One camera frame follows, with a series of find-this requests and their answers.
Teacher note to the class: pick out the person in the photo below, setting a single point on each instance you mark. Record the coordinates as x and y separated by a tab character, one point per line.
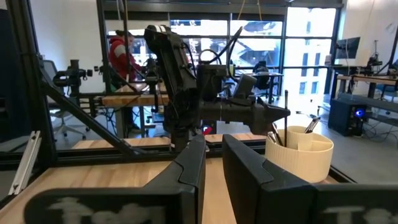
119	57

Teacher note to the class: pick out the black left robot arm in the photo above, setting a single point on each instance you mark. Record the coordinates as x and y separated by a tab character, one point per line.
174	77

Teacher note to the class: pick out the black computer blue light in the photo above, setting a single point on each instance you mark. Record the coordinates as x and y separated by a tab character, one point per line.
345	118

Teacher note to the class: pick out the wooden background table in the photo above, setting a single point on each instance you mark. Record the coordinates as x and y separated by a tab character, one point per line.
133	99
367	80

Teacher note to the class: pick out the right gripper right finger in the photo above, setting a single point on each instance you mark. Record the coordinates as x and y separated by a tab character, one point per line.
255	193

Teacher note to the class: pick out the cream round divided container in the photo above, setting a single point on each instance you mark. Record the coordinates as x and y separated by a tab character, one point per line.
304	165

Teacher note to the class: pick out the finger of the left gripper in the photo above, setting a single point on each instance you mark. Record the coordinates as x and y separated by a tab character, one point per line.
269	116

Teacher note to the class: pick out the black aluminium table frame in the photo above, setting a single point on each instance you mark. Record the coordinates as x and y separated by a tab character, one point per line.
26	77

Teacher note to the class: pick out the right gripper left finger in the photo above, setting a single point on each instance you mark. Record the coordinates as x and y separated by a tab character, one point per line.
186	174

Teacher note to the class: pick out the silver aluminium extrusion bar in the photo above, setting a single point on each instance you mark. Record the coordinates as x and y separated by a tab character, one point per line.
26	161

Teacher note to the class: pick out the black office chair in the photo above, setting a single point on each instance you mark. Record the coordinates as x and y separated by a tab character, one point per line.
49	70
261	76

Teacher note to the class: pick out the black computer monitor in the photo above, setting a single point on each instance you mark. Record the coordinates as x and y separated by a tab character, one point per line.
347	47

